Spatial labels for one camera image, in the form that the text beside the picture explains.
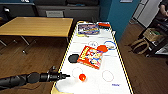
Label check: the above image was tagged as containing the tan wicker basket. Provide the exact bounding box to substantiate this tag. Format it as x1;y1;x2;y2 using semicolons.
143;28;165;43

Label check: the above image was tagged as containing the clear bowl blue rim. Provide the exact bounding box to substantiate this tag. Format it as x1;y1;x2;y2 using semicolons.
102;39;118;51

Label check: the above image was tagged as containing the black bowl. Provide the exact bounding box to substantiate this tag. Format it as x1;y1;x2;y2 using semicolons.
67;53;80;64

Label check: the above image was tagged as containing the yellow wooden table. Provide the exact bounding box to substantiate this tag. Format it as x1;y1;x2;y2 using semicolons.
0;16;75;54

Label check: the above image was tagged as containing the white paper sign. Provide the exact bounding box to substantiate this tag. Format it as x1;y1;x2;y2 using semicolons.
45;10;64;18

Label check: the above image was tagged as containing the colourful puzzle box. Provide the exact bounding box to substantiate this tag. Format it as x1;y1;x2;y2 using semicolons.
77;22;101;37

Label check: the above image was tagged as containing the grey sofa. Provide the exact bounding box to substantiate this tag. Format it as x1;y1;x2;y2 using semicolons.
34;0;101;19

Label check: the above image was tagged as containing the brown floor bag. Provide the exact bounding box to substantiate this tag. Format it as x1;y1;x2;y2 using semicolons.
131;38;151;56

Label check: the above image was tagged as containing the black chair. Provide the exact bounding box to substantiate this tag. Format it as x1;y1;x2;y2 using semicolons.
0;3;12;24

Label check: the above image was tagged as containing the orange snack box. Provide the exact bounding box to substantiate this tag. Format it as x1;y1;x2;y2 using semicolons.
76;45;104;70

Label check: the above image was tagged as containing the small orange cup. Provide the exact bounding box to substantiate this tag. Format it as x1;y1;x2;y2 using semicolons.
78;73;87;82

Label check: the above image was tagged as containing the long dark grey bench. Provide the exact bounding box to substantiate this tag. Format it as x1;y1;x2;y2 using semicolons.
9;2;38;18

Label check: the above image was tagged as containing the yellow air hockey table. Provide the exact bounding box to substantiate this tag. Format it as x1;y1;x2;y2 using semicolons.
49;20;134;94

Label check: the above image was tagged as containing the flat red box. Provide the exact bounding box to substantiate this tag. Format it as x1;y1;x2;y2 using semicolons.
96;21;112;30

